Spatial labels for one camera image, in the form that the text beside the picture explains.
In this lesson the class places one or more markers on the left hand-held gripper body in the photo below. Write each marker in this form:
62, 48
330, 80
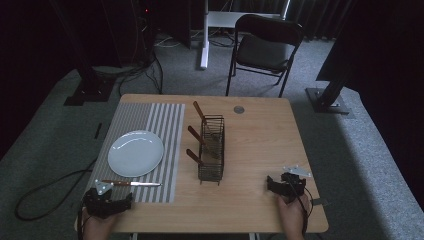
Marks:
100, 205

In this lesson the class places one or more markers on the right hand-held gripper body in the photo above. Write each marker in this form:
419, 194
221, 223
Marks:
293, 186

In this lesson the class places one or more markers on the person's right hand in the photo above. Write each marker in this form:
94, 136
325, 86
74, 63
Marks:
291, 216

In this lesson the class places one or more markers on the white round plate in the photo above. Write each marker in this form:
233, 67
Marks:
135, 154

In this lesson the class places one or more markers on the grey round table grommet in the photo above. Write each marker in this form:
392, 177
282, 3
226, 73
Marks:
239, 109

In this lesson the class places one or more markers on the grey striped placemat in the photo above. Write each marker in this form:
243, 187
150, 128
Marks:
166, 120

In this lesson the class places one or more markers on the black metal stand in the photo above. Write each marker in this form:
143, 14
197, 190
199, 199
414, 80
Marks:
89, 91
328, 100

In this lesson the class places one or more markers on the black folding chair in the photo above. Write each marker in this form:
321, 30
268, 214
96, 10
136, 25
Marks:
263, 50

